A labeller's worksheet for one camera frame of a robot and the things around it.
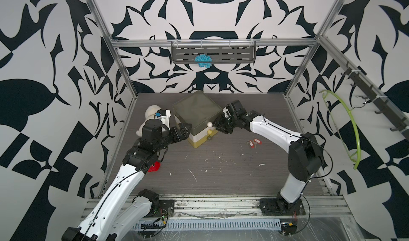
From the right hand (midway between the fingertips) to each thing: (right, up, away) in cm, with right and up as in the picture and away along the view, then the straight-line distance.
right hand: (212, 123), depth 86 cm
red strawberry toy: (-29, -23, -2) cm, 37 cm away
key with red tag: (+23, -13, +10) cm, 28 cm away
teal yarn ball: (-4, +35, +5) cm, 36 cm away
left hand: (-13, +1, -14) cm, 19 cm away
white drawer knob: (-1, 0, -4) cm, 4 cm away
